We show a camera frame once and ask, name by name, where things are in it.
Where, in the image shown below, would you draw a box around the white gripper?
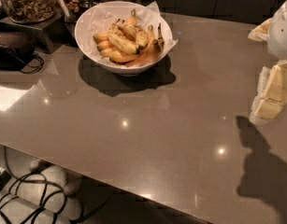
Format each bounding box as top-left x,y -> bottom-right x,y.
248,0 -> 287,125

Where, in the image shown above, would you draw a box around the spotted yellow banana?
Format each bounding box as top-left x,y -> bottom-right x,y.
108,23 -> 139,55

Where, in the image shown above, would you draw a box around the orange banana front right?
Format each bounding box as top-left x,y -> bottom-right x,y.
125,25 -> 165,67

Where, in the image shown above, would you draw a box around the spotted banana upper right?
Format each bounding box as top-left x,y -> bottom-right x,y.
119,9 -> 149,49

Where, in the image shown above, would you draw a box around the white ceramic bowl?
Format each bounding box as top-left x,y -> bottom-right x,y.
75,1 -> 177,77

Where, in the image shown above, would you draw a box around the yellow banana bunch left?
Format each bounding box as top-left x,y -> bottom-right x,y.
93,31 -> 138,63

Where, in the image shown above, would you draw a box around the dark wooden stand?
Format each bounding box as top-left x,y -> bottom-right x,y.
0,11 -> 76,54

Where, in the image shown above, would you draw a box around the glass jar of nuts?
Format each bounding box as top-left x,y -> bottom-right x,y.
1,0 -> 56,23

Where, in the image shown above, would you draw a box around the black device with cable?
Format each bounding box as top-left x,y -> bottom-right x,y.
0,32 -> 44,74

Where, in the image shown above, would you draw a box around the black floor cables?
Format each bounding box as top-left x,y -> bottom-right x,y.
0,146 -> 85,224

